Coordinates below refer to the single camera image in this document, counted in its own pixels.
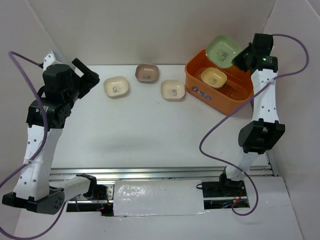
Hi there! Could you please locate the cream square plate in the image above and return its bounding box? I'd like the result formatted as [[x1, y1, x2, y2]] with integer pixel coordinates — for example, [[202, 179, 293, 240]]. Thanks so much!
[[103, 76, 129, 98], [160, 79, 186, 101]]

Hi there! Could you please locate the green square plate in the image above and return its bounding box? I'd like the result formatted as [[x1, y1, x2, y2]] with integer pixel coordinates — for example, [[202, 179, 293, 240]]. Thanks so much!
[[205, 35, 242, 69]]

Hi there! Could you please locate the yellow square plate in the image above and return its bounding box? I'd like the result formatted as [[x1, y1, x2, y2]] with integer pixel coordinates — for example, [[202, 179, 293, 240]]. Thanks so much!
[[200, 67, 228, 90]]

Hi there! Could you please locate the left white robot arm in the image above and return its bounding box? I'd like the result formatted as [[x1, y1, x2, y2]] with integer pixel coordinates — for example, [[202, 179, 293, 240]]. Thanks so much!
[[2, 58, 100, 215]]

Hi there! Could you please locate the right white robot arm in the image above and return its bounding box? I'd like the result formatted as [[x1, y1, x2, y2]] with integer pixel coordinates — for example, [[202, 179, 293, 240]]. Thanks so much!
[[217, 33, 286, 196]]

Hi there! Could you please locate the orange plastic bin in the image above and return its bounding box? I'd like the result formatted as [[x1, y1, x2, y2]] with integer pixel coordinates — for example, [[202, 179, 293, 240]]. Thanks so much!
[[184, 49, 253, 115]]

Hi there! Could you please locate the brown square plate rear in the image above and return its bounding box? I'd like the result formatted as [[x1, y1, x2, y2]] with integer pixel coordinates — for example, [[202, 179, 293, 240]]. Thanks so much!
[[135, 63, 160, 83]]

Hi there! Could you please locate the white foil cover plate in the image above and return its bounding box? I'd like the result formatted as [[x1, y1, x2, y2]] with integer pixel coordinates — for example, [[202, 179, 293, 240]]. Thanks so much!
[[113, 180, 205, 217]]

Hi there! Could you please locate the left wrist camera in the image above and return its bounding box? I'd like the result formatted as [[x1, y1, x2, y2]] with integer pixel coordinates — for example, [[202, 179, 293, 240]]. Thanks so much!
[[42, 50, 61, 71]]

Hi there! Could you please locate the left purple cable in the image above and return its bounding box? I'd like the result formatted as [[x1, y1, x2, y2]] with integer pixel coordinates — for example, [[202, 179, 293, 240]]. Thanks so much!
[[0, 51, 68, 237]]

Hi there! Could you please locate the aluminium rail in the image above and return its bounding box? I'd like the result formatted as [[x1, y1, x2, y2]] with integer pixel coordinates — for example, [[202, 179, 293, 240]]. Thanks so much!
[[49, 166, 278, 181]]

